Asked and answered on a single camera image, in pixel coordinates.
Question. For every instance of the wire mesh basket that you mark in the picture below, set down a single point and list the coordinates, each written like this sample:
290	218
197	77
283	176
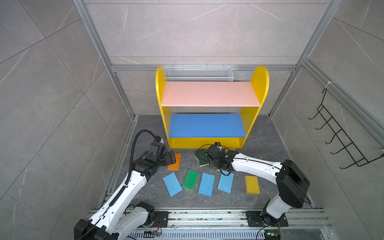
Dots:
199	74

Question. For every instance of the yellow sponge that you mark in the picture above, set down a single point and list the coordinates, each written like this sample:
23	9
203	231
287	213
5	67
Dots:
252	185

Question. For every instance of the bright green sponge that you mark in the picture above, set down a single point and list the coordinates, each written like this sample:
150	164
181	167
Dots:
190	180

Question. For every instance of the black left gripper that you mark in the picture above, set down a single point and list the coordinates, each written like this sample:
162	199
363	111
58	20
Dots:
168	160

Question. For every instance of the blue sponge middle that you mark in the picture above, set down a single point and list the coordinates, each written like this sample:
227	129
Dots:
207	184

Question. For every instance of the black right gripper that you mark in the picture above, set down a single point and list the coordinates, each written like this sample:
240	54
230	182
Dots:
211	161

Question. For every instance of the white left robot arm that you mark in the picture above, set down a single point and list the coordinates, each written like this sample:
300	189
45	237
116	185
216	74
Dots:
111	222

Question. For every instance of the pink upper shelf board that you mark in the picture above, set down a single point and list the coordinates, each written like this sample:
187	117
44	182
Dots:
212	94

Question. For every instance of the blue sponge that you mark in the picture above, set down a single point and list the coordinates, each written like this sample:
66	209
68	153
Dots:
226	182
207	184
172	184

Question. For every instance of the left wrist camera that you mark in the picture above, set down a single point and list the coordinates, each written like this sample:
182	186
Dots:
159	139

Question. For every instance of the blue sponge right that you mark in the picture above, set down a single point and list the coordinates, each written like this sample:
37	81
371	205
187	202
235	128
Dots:
226	182

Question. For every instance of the green scouring sponge left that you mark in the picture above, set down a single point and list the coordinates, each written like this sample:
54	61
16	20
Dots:
202	157

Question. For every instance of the yellow shelf unit frame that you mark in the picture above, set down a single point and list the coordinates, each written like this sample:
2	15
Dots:
248	115

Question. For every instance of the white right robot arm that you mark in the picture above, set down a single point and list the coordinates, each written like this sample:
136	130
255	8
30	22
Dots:
292	183

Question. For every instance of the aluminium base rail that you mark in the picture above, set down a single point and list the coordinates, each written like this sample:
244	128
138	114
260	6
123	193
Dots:
234	224

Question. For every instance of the aluminium frame profile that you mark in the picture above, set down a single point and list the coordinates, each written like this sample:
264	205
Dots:
89	24

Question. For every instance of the black wire hook rack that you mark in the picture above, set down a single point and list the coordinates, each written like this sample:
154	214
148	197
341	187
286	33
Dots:
341	135

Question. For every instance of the orange sponge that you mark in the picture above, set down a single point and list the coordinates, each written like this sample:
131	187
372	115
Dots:
175	166

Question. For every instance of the blue sponge far left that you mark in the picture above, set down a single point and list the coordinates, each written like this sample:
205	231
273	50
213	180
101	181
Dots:
172	184

